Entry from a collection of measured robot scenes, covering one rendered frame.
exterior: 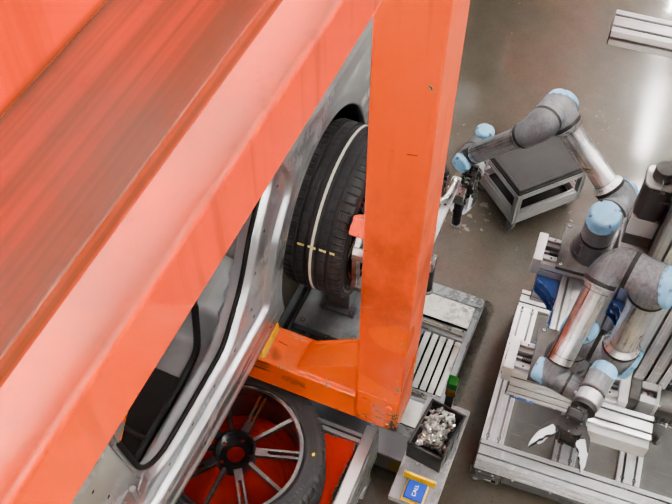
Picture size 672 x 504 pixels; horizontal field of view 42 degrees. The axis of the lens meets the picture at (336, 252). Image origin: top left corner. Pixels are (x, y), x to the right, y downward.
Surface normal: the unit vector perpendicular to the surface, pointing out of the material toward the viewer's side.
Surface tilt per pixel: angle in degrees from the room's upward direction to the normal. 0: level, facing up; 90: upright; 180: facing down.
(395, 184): 90
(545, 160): 0
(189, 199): 0
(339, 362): 36
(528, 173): 0
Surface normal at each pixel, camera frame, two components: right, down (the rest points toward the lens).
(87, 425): 0.92, 0.31
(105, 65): 0.00, -0.60
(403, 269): -0.39, 0.74
